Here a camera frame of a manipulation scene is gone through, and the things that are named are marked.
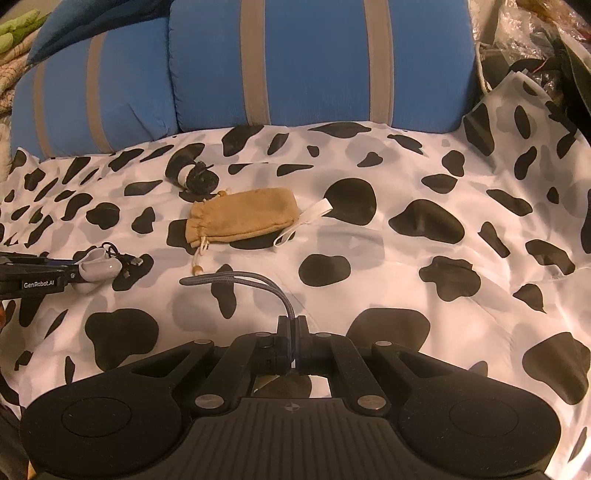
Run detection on white earbud case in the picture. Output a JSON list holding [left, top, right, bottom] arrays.
[[76, 248, 122, 283]]

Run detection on grey braided cable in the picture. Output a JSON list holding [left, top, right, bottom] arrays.
[[179, 270, 297, 322]]

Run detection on black usb cable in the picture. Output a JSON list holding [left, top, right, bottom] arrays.
[[100, 242, 146, 281]]

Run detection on tan drawstring pouch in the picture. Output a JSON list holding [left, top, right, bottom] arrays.
[[185, 188, 300, 276]]

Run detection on black and white bundle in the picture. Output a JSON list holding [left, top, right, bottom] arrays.
[[165, 148, 219, 195]]

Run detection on cow print blanket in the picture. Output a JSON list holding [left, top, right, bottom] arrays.
[[1, 74, 590, 479]]

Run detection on blue striped cushion left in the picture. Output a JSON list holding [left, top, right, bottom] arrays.
[[11, 1, 178, 160]]

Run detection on blue striped cushion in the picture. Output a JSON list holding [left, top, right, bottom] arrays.
[[11, 1, 178, 160], [169, 1, 476, 133]]

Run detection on knitted beige blanket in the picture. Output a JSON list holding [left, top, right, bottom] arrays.
[[1, 53, 28, 181]]

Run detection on green plush toy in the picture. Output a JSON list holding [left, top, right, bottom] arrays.
[[0, 9, 48, 54]]

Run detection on blue striped cushion right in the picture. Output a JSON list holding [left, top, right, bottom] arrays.
[[169, 1, 476, 133]]

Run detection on clutter pile plastic bags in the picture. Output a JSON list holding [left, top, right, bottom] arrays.
[[468, 1, 590, 110]]

